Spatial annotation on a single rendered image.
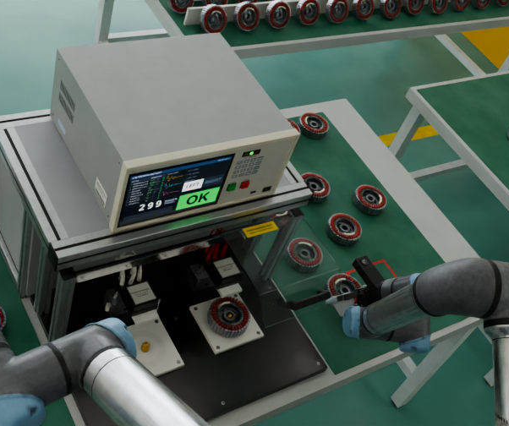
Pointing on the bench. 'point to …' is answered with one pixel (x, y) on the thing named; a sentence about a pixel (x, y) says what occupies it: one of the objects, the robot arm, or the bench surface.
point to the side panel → (8, 219)
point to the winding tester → (166, 118)
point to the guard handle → (309, 300)
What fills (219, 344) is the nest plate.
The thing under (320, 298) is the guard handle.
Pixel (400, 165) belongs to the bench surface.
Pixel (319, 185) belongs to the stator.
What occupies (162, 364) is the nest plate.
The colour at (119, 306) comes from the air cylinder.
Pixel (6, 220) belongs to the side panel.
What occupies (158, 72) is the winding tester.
